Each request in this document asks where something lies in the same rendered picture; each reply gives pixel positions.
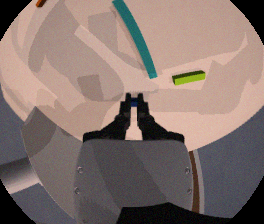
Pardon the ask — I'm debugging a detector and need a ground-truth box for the orange rod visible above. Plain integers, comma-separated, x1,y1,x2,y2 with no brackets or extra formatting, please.
36,0,47,7

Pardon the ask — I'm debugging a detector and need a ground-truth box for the turquoise rod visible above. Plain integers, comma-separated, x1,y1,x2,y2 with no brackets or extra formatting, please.
112,0,158,79

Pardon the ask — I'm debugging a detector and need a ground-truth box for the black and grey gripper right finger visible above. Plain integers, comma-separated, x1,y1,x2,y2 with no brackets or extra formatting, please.
137,93,185,144

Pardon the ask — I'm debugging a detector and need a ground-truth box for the lime green rod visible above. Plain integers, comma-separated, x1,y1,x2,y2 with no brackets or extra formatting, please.
172,70,206,86

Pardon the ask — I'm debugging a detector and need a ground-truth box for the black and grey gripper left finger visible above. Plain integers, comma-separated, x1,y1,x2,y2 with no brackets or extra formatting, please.
83,93,131,143

